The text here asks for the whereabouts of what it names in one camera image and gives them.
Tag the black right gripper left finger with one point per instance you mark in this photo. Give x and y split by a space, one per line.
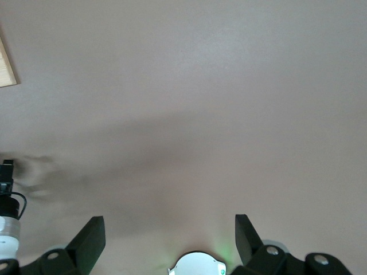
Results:
86 246

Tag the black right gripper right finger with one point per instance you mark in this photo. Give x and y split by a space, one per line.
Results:
252 249

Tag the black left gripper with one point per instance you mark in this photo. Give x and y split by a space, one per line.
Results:
6 174

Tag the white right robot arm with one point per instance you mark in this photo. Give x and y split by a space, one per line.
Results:
198 265

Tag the bamboo cutting board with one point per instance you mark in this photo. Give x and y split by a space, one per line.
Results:
5 68

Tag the brown table cover sheet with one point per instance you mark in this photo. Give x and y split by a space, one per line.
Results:
200 86

